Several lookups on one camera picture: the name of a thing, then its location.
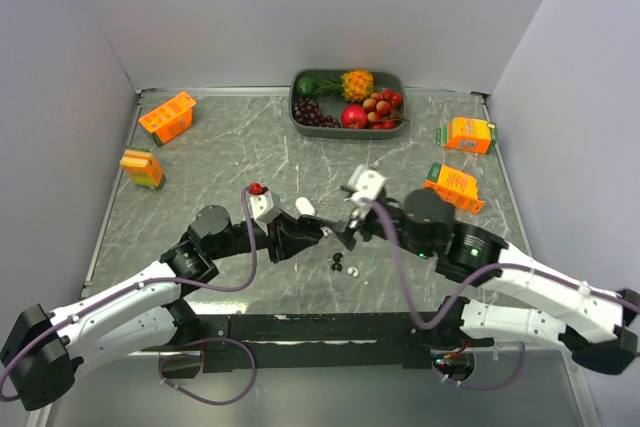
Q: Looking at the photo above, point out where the orange flat box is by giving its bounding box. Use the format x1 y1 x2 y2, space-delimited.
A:
423 162 485 215

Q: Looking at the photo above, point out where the green lime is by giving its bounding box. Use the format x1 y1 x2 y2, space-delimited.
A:
295 76 316 97

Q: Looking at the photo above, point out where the orange juice carton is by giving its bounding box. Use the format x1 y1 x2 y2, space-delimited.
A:
139 92 196 147

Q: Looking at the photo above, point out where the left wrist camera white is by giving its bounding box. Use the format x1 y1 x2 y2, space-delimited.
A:
249 184 283 224

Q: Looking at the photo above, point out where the red lychee bunch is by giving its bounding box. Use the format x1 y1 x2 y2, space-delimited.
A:
362 89 409 130

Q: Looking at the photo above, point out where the red apple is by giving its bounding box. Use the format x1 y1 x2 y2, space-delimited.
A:
340 105 368 129

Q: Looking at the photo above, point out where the orange green box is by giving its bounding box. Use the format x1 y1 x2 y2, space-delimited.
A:
436 117 497 155

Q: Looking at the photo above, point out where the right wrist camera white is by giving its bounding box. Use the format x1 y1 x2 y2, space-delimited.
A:
341 164 387 206

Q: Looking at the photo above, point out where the dark grape bunch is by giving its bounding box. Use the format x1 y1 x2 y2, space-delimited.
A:
292 97 340 128

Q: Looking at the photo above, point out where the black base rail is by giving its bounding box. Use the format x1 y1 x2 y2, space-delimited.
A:
155 312 494 373

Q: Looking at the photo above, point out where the orange yellow carton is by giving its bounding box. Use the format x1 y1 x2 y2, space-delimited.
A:
120 148 166 190

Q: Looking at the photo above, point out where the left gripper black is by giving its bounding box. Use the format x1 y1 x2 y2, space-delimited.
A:
209 210 318 263

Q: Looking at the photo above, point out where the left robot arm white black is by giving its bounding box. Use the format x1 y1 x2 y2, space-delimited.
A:
1 205 328 411

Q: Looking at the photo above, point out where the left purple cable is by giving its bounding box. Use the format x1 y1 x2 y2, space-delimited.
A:
0 182 266 406

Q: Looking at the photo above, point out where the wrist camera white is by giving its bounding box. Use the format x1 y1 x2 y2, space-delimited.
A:
249 184 283 224
341 164 387 206

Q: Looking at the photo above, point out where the orange pineapple toy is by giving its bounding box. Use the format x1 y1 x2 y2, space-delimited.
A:
315 70 375 103

